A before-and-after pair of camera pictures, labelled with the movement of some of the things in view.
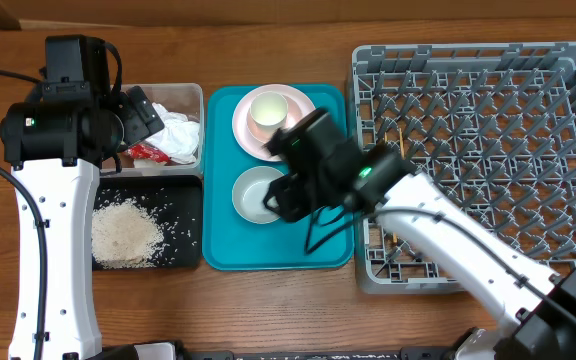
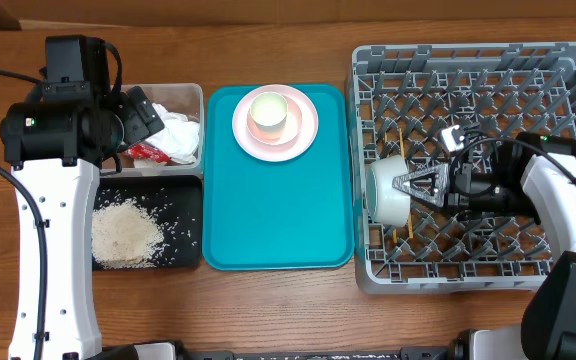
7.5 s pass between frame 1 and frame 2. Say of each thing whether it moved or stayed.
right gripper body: moved
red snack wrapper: stayed
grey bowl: moved
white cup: stayed
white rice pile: stayed
